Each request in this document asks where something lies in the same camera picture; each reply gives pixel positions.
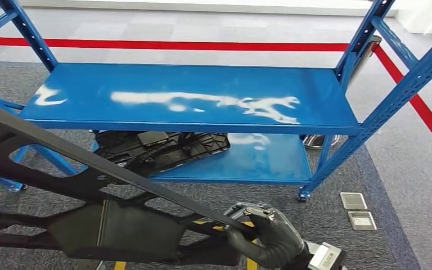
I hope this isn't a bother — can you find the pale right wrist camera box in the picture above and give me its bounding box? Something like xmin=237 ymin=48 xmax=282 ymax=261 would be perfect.
xmin=307 ymin=242 xmax=348 ymax=270

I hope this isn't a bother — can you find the blue steel shelf rack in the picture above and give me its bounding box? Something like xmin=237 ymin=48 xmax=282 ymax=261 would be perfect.
xmin=0 ymin=0 xmax=432 ymax=204

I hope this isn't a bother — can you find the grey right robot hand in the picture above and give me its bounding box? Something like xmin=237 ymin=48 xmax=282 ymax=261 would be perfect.
xmin=222 ymin=202 xmax=307 ymax=270

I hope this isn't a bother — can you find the large black plastic frame part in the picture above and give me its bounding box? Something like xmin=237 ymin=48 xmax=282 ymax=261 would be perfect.
xmin=0 ymin=97 xmax=259 ymax=268

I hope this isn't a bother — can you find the metal floor socket cover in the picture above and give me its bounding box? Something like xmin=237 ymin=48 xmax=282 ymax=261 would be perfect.
xmin=339 ymin=192 xmax=368 ymax=211
xmin=347 ymin=210 xmax=378 ymax=232

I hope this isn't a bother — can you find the red floor tape strip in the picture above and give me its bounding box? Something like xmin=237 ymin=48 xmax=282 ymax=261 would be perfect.
xmin=0 ymin=36 xmax=351 ymax=52
xmin=372 ymin=44 xmax=432 ymax=165

